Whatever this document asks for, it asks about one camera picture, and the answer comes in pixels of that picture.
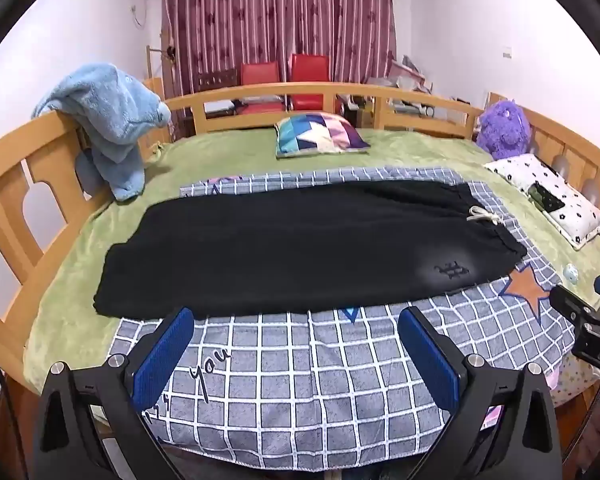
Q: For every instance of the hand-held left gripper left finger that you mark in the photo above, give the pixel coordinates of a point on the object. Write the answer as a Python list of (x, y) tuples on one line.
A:
[(162, 355)]

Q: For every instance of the green bed sheet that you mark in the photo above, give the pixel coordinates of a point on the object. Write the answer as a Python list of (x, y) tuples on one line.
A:
[(105, 220)]

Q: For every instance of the grey checkered blanket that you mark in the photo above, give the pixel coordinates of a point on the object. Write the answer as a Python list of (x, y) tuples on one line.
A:
[(330, 370)]

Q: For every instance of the colourful triangle pattern pillow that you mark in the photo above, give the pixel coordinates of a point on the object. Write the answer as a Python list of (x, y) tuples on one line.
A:
[(320, 132)]

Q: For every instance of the black pants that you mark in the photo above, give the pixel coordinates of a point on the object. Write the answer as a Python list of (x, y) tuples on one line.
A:
[(280, 250)]

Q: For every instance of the wooden bed frame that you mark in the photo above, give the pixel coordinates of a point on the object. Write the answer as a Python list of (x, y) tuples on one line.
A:
[(10, 170)]

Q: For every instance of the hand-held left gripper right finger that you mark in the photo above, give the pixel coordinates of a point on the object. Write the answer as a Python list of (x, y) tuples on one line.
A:
[(430, 355)]

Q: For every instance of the small light blue object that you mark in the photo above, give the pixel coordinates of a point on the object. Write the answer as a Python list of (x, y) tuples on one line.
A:
[(570, 273)]

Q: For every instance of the light blue plush blanket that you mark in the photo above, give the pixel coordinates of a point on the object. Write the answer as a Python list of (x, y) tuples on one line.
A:
[(115, 115)]

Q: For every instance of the cluttered side table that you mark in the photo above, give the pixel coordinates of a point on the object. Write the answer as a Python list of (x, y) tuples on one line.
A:
[(405, 77)]

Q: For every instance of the red striped curtain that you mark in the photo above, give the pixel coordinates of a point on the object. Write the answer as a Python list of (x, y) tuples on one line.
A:
[(280, 15)]

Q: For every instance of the wooden clothes stand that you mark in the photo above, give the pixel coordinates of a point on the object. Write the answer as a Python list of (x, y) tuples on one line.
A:
[(169, 52)]

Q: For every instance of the red chair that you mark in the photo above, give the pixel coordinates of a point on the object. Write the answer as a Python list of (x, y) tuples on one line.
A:
[(259, 74), (308, 67)]

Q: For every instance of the brown wooden chair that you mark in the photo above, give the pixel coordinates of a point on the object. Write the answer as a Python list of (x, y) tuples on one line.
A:
[(216, 79)]

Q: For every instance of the black phone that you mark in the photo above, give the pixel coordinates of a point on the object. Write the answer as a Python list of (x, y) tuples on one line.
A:
[(546, 197)]

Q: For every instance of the purple plush toy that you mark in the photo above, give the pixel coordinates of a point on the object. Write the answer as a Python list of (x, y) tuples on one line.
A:
[(502, 127)]

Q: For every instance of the white dotted pillow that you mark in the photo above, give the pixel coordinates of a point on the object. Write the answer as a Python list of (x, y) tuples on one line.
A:
[(517, 170)]

